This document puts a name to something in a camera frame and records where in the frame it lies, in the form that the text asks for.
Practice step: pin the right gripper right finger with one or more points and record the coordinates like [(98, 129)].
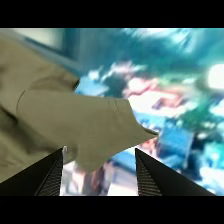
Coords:
[(160, 180)]

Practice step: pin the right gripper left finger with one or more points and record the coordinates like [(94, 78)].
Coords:
[(40, 180)]

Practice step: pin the olive green shirt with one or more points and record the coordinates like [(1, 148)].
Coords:
[(66, 123)]

